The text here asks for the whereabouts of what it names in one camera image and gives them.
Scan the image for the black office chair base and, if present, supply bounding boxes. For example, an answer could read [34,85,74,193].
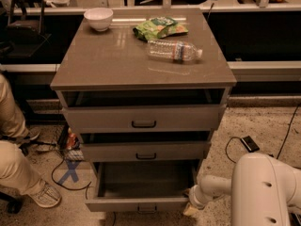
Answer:
[0,192,23,214]

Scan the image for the black cable left floor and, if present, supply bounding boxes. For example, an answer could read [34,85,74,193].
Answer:
[50,158,118,226]

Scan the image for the grey drawer cabinet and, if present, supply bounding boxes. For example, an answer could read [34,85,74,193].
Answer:
[50,8,237,191]

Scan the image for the green snack bag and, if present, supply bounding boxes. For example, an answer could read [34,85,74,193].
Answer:
[133,17,188,41]

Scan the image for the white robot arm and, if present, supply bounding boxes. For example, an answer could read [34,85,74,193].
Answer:
[183,153,301,226]

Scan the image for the person's leg beige trousers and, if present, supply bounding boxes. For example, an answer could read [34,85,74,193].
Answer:
[0,75,45,195]

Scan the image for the grey top drawer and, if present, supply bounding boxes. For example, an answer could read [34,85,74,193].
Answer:
[62,105,226,134]

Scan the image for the black cable right floor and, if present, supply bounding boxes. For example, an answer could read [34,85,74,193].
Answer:
[224,101,301,165]

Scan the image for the grey bottom drawer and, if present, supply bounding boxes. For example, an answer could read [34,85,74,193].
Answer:
[86,160,198,213]

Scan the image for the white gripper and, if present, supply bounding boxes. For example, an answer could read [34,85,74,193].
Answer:
[182,185,214,217]

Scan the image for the clear plastic water bottle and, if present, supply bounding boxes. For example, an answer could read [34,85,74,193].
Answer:
[147,40,203,62]

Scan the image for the grey middle drawer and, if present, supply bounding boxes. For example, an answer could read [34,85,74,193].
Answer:
[81,141,211,162]

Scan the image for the blue tape cross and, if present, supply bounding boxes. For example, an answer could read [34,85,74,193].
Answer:
[58,160,80,185]

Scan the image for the black cable floor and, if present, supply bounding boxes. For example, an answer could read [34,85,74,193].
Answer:
[224,101,301,165]
[50,158,118,226]

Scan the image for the black chair background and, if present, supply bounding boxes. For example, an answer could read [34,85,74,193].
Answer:
[0,0,50,59]

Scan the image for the white bowl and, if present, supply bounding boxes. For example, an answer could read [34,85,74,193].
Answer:
[84,8,113,32]

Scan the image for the grey drawer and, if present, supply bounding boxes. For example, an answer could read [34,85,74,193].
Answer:
[81,141,211,162]
[86,160,198,213]
[62,105,226,134]

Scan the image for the white sneaker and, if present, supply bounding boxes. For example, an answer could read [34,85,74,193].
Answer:
[29,183,61,208]

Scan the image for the black phone on floor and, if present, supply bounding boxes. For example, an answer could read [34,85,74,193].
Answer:
[241,136,260,153]

